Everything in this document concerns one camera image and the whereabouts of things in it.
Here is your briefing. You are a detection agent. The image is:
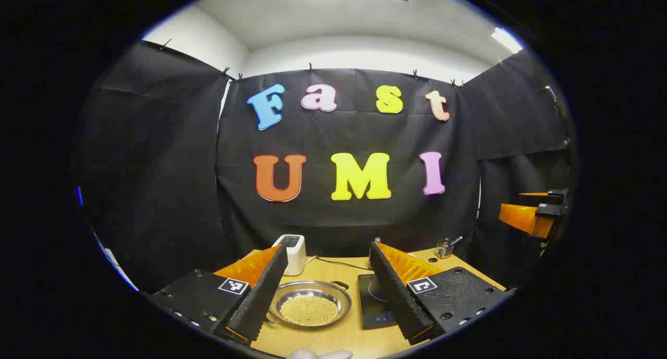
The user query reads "stainless steel pot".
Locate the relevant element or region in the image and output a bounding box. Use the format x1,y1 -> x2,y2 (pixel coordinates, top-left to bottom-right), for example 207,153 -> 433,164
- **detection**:
265,280 -> 352,328

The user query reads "black backdrop cloth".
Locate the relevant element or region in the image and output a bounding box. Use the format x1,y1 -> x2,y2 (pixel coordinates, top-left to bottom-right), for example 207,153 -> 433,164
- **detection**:
78,40 -> 574,293

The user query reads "white toaster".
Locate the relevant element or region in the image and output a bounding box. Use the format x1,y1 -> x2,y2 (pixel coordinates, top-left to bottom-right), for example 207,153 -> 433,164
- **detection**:
272,234 -> 306,276

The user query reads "pile of yellow soybeans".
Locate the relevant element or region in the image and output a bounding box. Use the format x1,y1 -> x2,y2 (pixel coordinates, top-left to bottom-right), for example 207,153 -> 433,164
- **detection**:
280,295 -> 339,326

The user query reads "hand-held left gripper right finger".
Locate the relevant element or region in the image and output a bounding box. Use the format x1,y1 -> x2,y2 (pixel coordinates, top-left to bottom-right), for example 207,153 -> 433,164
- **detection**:
369,241 -> 516,345

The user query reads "black power cable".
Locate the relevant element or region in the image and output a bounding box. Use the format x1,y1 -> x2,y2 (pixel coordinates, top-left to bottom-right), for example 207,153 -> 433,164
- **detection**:
305,256 -> 373,271

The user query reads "black induction cooktop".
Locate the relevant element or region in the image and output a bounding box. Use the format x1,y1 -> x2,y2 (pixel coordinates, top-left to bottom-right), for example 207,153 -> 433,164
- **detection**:
357,274 -> 399,329

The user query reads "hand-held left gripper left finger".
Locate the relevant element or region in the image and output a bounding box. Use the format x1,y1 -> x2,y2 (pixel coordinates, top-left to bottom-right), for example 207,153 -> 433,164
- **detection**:
147,244 -> 289,348

